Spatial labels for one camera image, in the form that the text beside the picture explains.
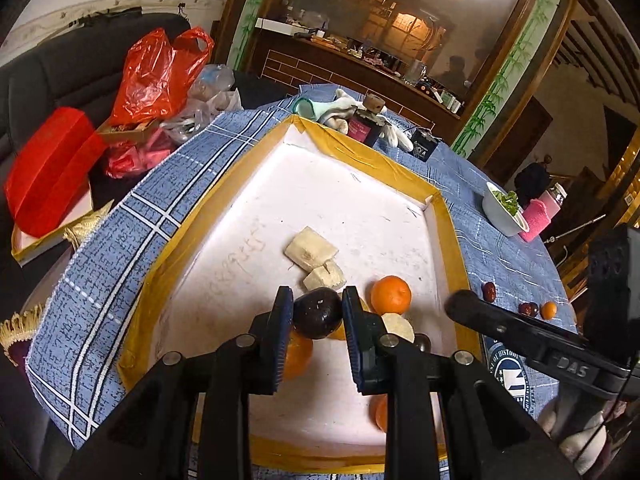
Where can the pink bottle with knit sleeve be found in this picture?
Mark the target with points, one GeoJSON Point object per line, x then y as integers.
{"type": "Point", "coordinates": [537, 217]}

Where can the black sofa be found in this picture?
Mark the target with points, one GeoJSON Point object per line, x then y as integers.
{"type": "Point", "coordinates": [60, 70]}

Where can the orange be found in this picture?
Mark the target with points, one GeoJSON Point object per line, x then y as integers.
{"type": "Point", "coordinates": [364, 305]}
{"type": "Point", "coordinates": [391, 296]}
{"type": "Point", "coordinates": [549, 310]}
{"type": "Point", "coordinates": [381, 412]}
{"type": "Point", "coordinates": [298, 357]}

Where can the wooden sideboard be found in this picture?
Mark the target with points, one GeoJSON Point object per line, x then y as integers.
{"type": "Point", "coordinates": [325, 65]}

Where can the green lettuce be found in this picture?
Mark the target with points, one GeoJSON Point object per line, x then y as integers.
{"type": "Point", "coordinates": [507, 201]}

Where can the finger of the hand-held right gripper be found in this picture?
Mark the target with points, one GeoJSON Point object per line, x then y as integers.
{"type": "Point", "coordinates": [480, 312]}

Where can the gold tasselled cloth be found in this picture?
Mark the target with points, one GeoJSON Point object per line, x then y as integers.
{"type": "Point", "coordinates": [17, 330]}
{"type": "Point", "coordinates": [87, 222]}

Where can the clear plastic bag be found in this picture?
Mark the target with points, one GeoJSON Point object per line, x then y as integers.
{"type": "Point", "coordinates": [210, 82]}

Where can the dark purple plum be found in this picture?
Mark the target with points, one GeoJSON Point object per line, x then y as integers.
{"type": "Point", "coordinates": [317, 312]}
{"type": "Point", "coordinates": [535, 311]}

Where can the red gift box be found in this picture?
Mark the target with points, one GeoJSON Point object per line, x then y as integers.
{"type": "Point", "coordinates": [45, 170]}

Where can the small black box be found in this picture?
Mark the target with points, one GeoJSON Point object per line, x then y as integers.
{"type": "Point", "coordinates": [425, 144]}

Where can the red plastic bag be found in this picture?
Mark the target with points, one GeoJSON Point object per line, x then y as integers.
{"type": "Point", "coordinates": [150, 75]}

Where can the person's right hand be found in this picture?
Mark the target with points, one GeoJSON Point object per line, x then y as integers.
{"type": "Point", "coordinates": [582, 435]}

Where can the white glove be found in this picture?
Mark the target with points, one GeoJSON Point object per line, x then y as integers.
{"type": "Point", "coordinates": [340, 107]}
{"type": "Point", "coordinates": [397, 135]}

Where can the beige rounded produce chunk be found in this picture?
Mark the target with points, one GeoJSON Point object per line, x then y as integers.
{"type": "Point", "coordinates": [397, 327]}

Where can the pale cut produce chunk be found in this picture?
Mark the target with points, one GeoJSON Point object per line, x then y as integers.
{"type": "Point", "coordinates": [310, 250]}
{"type": "Point", "coordinates": [325, 276]}

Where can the blue plaid tablecloth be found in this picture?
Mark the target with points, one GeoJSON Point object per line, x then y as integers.
{"type": "Point", "coordinates": [100, 260]}

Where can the wooden spool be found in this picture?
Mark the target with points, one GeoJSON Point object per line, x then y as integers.
{"type": "Point", "coordinates": [374, 102]}

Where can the white tray with yellow edge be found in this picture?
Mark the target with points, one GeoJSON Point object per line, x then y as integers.
{"type": "Point", "coordinates": [350, 210]}

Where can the glass pitcher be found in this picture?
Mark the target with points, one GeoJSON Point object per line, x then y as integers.
{"type": "Point", "coordinates": [415, 72]}

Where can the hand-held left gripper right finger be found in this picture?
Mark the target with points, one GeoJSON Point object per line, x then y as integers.
{"type": "Point", "coordinates": [353, 342]}

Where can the cardboard box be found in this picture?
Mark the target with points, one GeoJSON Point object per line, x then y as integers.
{"type": "Point", "coordinates": [127, 131]}

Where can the dark bottle with cork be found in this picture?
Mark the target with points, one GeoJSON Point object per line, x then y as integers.
{"type": "Point", "coordinates": [365, 129]}

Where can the red date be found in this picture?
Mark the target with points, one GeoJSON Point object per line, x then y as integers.
{"type": "Point", "coordinates": [488, 291]}

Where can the dark hanging jacket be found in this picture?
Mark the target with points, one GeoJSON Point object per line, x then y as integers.
{"type": "Point", "coordinates": [530, 180]}

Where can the pink plastic bag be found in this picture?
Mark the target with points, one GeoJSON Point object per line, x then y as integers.
{"type": "Point", "coordinates": [135, 157]}

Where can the white bowl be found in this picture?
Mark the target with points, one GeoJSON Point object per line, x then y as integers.
{"type": "Point", "coordinates": [500, 217]}

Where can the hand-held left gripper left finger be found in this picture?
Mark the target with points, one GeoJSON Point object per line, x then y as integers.
{"type": "Point", "coordinates": [282, 342]}

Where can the teal cup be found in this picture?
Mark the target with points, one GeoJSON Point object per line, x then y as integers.
{"type": "Point", "coordinates": [305, 107]}

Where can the dark jujube pair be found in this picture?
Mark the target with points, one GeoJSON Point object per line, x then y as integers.
{"type": "Point", "coordinates": [524, 308]}

